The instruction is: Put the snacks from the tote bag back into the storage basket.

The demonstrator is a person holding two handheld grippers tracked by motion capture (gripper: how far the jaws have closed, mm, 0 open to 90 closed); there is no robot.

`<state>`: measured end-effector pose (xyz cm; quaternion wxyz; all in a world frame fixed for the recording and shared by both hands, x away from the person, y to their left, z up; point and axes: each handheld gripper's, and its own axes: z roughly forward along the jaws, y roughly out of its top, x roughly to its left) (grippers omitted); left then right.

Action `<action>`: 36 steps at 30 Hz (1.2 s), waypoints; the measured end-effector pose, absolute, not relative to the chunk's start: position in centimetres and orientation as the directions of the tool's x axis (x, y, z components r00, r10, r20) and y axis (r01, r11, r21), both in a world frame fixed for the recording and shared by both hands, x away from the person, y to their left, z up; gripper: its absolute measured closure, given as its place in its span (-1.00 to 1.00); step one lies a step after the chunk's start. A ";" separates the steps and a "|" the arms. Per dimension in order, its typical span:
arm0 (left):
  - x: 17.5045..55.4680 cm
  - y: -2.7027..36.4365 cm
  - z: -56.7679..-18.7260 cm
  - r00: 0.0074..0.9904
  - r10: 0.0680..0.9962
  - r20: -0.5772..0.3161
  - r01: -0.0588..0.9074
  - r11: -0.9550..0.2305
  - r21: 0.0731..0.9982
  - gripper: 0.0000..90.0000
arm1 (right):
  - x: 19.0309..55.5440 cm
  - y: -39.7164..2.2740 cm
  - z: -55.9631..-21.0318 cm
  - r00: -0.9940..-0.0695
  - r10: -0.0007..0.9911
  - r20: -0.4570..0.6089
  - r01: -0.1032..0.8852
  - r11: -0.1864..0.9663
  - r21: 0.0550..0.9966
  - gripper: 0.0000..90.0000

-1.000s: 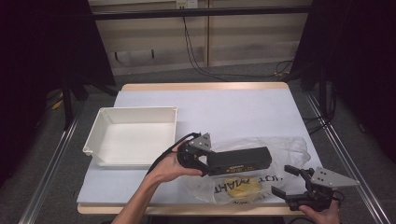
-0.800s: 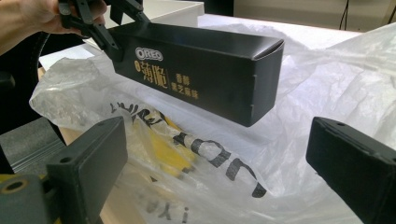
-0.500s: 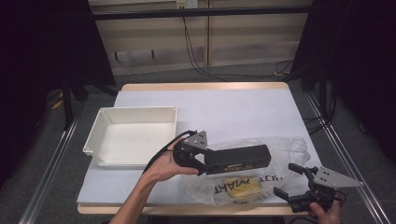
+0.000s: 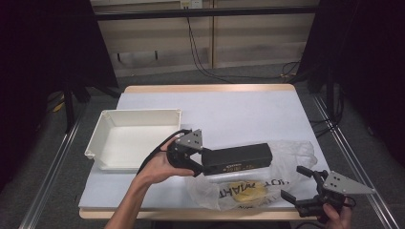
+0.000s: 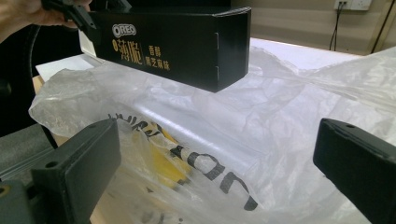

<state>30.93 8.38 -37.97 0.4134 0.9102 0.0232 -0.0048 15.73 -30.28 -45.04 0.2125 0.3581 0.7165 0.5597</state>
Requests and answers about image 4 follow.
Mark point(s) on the black curtain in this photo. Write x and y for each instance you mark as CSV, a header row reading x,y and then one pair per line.
x,y
38,63
369,63

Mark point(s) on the black metal stand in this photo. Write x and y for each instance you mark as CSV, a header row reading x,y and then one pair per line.
x,y
69,108

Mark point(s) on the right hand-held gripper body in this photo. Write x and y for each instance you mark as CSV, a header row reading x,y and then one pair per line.
x,y
340,186

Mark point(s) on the metal floor rail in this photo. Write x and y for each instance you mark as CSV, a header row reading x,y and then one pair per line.
x,y
353,152
47,178

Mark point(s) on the white wall socket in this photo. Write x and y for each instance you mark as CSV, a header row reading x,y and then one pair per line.
x,y
191,4

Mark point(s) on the long black box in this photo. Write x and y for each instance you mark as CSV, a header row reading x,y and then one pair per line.
x,y
237,157

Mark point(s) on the white table mat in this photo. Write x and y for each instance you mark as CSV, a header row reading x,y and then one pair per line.
x,y
238,111

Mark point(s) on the person's left hand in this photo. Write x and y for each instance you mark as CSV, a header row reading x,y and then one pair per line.
x,y
159,168

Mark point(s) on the black horizontal bar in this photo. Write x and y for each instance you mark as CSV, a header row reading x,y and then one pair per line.
x,y
207,12

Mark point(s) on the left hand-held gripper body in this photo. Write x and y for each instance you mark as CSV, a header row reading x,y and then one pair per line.
x,y
191,141

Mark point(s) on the clear plastic bag yellow face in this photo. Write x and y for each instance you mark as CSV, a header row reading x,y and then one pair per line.
x,y
286,159

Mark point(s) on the light wooden cabinet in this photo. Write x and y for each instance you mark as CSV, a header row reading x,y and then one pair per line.
x,y
254,38

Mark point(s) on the person's right hand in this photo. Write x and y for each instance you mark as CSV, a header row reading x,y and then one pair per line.
x,y
340,218

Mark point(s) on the white plastic tray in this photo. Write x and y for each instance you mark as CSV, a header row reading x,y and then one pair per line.
x,y
133,140

